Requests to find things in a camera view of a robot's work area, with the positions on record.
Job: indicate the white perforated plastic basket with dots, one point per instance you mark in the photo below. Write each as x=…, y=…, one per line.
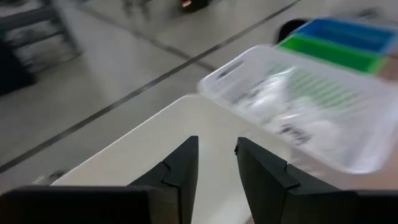
x=373, y=140

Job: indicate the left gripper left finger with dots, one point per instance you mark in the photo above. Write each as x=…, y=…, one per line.
x=177, y=180

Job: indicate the green plastic basket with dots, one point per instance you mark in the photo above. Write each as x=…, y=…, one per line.
x=329, y=53

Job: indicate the black furniture frame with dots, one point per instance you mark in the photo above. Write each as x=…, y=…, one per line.
x=18, y=62

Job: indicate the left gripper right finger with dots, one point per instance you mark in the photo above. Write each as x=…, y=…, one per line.
x=280, y=193

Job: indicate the black device red lights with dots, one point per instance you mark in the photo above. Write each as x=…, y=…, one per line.
x=192, y=4

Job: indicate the white solid plastic bin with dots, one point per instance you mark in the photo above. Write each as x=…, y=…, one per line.
x=186, y=124

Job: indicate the printed clear bag cotton pads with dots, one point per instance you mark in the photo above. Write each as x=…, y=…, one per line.
x=298, y=130

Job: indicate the blue plastic basket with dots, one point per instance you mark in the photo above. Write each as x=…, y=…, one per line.
x=345, y=32

